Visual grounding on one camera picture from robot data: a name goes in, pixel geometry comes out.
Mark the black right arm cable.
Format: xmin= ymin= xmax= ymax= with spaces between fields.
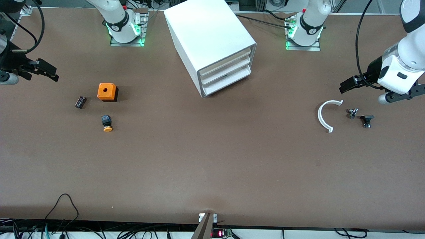
xmin=5 ymin=0 xmax=45 ymax=54

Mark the orange push button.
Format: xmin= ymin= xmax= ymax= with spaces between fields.
xmin=101 ymin=115 xmax=114 ymax=133

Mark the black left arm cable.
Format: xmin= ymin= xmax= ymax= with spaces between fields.
xmin=355 ymin=0 xmax=385 ymax=89

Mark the orange button enclosure box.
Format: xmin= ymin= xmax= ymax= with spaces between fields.
xmin=97 ymin=83 xmax=119 ymax=102

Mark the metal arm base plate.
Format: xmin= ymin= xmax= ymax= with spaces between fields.
xmin=110 ymin=9 xmax=148 ymax=47
xmin=286 ymin=15 xmax=321 ymax=51

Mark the white drawer cabinet housing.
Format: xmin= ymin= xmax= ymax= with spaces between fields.
xmin=164 ymin=0 xmax=258 ymax=98

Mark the white curved plastic arc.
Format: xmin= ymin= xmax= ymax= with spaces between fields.
xmin=317 ymin=100 xmax=344 ymax=133

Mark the small device with red light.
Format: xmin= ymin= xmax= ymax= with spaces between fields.
xmin=211 ymin=228 xmax=234 ymax=238

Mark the brown camera mount beam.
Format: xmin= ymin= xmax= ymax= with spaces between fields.
xmin=191 ymin=212 xmax=218 ymax=239

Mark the black looped cable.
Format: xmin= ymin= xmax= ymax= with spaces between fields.
xmin=45 ymin=194 xmax=79 ymax=222

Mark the long black table cable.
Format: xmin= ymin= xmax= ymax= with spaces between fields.
xmin=235 ymin=14 xmax=293 ymax=30

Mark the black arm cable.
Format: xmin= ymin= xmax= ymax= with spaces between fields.
xmin=355 ymin=0 xmax=385 ymax=89
xmin=5 ymin=0 xmax=45 ymax=54

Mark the aluminium frame profile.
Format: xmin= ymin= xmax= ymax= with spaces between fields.
xmin=13 ymin=5 xmax=34 ymax=32

